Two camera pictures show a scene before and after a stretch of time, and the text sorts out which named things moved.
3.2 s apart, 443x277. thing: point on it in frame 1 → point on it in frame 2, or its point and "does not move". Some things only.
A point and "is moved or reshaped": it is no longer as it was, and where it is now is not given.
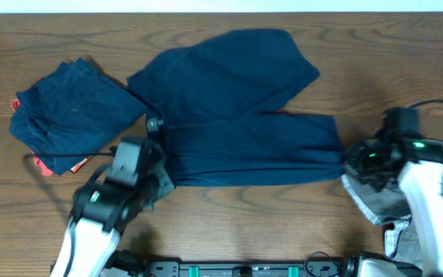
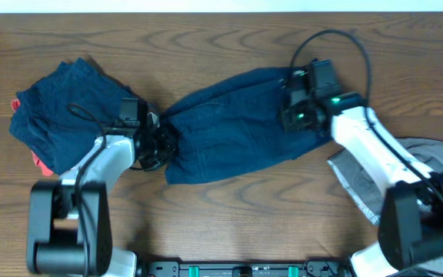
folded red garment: [42, 166] does not move
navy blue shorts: [220, 102] is moved or reshaped
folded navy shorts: [68, 114] does not move
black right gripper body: [370, 165] → [298, 118]
